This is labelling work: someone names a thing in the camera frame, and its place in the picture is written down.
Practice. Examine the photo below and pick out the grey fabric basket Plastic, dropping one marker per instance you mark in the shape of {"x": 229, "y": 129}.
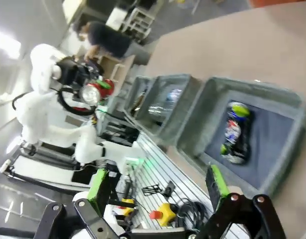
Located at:
{"x": 190, "y": 99}

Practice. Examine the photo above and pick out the grey fabric basket Bottle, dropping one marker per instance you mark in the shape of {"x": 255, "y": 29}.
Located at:
{"x": 131, "y": 99}

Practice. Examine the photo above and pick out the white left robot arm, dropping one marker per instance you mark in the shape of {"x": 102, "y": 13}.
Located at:
{"x": 43, "y": 119}

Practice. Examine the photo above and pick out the person in black clothes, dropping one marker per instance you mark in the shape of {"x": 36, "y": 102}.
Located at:
{"x": 108, "y": 37}

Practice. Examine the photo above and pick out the yellow emergency stop button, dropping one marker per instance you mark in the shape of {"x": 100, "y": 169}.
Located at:
{"x": 126, "y": 205}
{"x": 165, "y": 214}

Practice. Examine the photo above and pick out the white shelf unit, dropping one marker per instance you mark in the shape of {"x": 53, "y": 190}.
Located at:
{"x": 137, "y": 20}

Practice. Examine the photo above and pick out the cardboard box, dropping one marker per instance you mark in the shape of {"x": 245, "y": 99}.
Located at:
{"x": 110, "y": 67}

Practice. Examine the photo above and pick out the grey fabric basket Can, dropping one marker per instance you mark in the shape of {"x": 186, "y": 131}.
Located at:
{"x": 274, "y": 139}

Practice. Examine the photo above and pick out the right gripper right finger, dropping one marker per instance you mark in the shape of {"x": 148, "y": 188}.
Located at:
{"x": 242, "y": 219}

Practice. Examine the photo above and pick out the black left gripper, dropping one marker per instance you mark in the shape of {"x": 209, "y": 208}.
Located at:
{"x": 70, "y": 71}

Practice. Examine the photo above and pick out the colourful snack packet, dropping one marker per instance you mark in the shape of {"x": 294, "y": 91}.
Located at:
{"x": 233, "y": 129}

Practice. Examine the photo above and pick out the clear plastic wrapper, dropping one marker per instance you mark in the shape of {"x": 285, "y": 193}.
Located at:
{"x": 157, "y": 109}

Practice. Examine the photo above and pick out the crushed red can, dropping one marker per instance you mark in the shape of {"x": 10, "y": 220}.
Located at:
{"x": 106, "y": 90}

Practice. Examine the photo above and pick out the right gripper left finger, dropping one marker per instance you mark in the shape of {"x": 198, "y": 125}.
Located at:
{"x": 98, "y": 199}

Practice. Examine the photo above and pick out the white box with green light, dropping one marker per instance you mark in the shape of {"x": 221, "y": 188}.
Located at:
{"x": 132, "y": 163}

